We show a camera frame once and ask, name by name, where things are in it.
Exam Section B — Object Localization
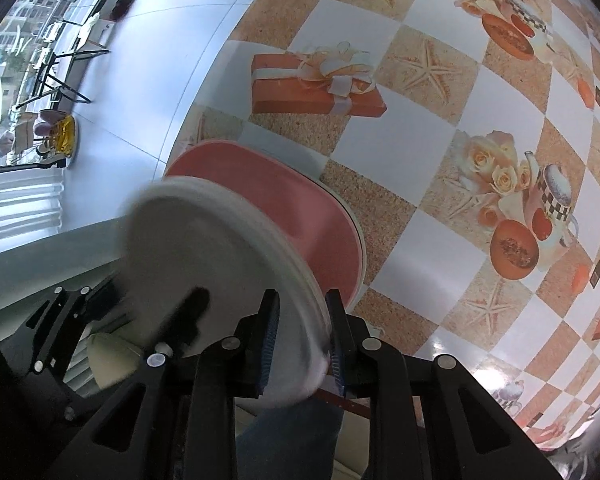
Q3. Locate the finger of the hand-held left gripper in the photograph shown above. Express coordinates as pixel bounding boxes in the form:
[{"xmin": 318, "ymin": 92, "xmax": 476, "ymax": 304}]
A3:
[
  {"xmin": 10, "ymin": 282, "xmax": 126, "ymax": 376},
  {"xmin": 150, "ymin": 286, "xmax": 213, "ymax": 361}
]

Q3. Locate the yellow container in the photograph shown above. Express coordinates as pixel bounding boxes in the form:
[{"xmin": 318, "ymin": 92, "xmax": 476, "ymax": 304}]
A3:
[{"xmin": 51, "ymin": 115, "xmax": 79, "ymax": 157}]

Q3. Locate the white plate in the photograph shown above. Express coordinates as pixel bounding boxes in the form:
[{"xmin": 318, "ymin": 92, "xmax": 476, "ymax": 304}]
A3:
[{"xmin": 122, "ymin": 176, "xmax": 331, "ymax": 406}]

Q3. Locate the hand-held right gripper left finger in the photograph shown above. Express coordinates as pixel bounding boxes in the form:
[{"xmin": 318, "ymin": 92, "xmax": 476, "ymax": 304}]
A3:
[{"xmin": 52, "ymin": 287, "xmax": 282, "ymax": 480}]

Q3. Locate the printed checkered tablecloth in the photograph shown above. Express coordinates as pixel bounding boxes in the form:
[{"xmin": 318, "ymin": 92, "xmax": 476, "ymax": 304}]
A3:
[{"xmin": 162, "ymin": 0, "xmax": 600, "ymax": 461}]

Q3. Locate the white curtain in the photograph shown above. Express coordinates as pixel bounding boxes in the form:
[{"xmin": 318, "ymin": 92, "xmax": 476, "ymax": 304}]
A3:
[{"xmin": 0, "ymin": 167, "xmax": 64, "ymax": 243}]

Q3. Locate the pink square plate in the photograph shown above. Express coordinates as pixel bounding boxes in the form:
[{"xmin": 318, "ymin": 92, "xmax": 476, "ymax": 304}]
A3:
[{"xmin": 162, "ymin": 139, "xmax": 368, "ymax": 311}]

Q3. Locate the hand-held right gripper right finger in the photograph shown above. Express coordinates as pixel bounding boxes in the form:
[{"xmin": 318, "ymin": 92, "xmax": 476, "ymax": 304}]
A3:
[{"xmin": 324, "ymin": 288, "xmax": 563, "ymax": 480}]

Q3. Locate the black metal rack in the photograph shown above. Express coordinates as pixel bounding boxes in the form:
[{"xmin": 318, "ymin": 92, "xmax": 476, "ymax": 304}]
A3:
[{"xmin": 14, "ymin": 19, "xmax": 112, "ymax": 108}]

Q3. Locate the person's jeans leg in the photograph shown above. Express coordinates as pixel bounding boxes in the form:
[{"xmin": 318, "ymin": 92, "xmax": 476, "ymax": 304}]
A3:
[{"xmin": 235, "ymin": 397, "xmax": 343, "ymax": 480}]

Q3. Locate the lilac object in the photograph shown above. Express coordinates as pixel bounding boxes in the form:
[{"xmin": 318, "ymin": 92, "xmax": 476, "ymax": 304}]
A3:
[{"xmin": 34, "ymin": 109, "xmax": 64, "ymax": 137}]

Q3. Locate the cream chair seat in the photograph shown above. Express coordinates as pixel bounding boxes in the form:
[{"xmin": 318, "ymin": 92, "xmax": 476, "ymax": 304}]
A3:
[{"xmin": 86, "ymin": 332, "xmax": 148, "ymax": 393}]

